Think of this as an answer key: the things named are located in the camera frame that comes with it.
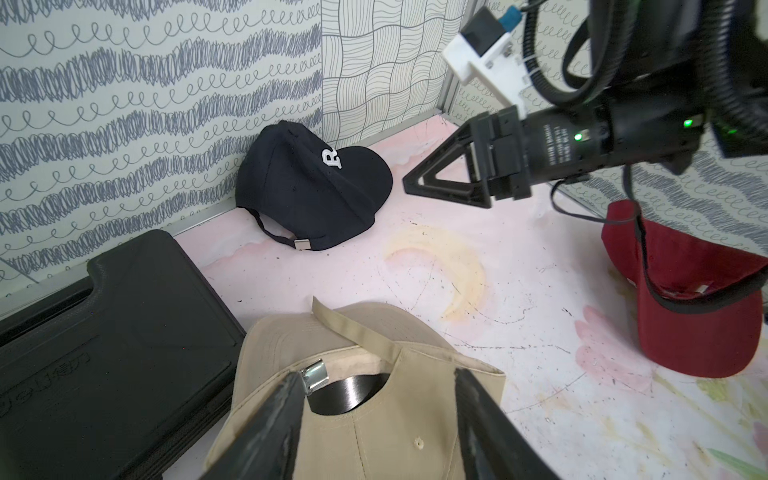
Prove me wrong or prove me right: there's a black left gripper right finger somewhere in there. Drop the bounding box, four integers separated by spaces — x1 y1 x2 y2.
455 368 557 480

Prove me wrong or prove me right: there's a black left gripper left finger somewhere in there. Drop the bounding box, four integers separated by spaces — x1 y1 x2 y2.
202 373 306 480

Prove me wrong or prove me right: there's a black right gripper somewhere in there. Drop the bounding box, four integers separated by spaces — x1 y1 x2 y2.
403 85 705 209

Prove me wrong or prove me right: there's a beige baseball cap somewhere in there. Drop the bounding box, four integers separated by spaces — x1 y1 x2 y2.
205 302 505 479

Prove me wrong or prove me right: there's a dark red baseball cap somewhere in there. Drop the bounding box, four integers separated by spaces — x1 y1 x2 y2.
601 200 767 378

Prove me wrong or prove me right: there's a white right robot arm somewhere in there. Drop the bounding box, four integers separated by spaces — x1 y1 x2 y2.
403 1 767 208

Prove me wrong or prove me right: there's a black plastic tool case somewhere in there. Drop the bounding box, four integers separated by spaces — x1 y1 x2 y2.
1 230 245 479

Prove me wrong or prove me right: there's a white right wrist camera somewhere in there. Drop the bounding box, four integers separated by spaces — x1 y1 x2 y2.
442 6 532 119

